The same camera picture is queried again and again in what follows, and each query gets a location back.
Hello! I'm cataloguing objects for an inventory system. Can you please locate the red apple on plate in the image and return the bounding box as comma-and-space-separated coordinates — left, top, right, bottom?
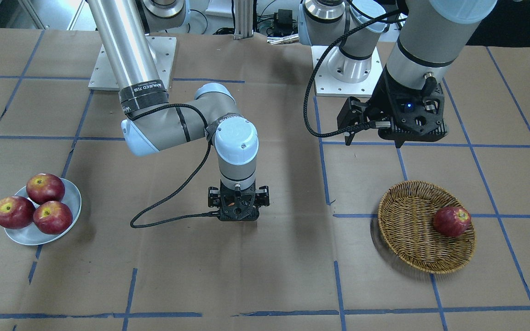
0, 195, 35, 229
32, 201, 73, 235
26, 172, 65, 205

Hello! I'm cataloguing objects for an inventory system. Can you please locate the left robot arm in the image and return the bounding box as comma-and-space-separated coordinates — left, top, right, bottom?
298, 0, 496, 148

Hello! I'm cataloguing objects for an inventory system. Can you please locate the woven wicker basket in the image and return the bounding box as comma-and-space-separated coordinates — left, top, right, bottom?
377, 180, 477, 274

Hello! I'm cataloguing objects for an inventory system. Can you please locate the red apple back on plate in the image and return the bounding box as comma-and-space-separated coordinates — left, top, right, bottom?
26, 172, 65, 205

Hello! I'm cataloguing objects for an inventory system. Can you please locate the red apple front on plate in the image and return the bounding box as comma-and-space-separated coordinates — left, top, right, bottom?
32, 201, 73, 235

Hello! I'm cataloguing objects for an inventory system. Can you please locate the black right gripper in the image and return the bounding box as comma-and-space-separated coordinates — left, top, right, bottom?
208, 183, 270, 221

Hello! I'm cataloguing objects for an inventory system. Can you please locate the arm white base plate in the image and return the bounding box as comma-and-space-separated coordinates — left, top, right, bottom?
315, 47, 383, 98
88, 36, 177, 91

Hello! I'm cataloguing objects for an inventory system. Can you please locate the aluminium frame post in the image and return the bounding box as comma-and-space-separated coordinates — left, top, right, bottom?
232, 0, 256, 40

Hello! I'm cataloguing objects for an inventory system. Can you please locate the dark red apple in basket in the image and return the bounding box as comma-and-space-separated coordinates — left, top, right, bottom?
433, 206, 472, 237

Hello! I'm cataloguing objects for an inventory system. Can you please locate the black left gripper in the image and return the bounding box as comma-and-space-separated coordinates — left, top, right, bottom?
337, 69, 448, 148

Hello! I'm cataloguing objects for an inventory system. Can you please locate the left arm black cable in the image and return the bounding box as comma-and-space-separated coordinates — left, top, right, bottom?
304, 10, 406, 138

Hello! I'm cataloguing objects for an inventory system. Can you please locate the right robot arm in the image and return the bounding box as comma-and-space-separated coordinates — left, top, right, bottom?
88, 0, 270, 221

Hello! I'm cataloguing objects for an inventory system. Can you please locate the white round plate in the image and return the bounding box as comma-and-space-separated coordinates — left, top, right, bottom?
4, 178, 82, 245

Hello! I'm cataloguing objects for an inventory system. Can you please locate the black power adapter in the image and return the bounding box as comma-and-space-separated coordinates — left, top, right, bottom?
276, 9, 293, 31

